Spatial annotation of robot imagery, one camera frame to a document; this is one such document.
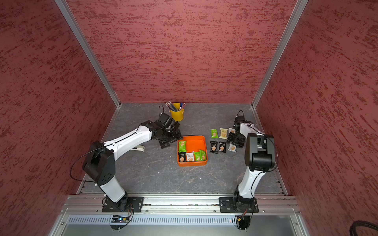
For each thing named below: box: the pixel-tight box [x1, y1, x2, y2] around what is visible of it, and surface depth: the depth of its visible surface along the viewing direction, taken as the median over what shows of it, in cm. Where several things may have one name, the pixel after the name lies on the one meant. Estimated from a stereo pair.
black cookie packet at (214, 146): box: [209, 140, 219, 154], surface depth 97 cm
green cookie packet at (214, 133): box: [210, 128, 220, 139], surface depth 105 cm
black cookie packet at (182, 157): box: [178, 151, 187, 163], surface depth 91 cm
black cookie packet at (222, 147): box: [218, 141, 227, 153], surface depth 96 cm
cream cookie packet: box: [219, 127, 228, 140], surface depth 105 cm
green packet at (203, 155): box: [199, 149, 207, 161], surface depth 91 cm
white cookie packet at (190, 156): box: [185, 150, 195, 162], surface depth 92 cm
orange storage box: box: [176, 134, 208, 167], surface depth 93 cm
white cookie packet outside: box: [227, 142, 237, 153], surface depth 96 cm
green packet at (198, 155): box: [193, 149, 202, 161], surface depth 91 cm
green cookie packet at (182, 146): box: [178, 140, 187, 153], surface depth 94 cm
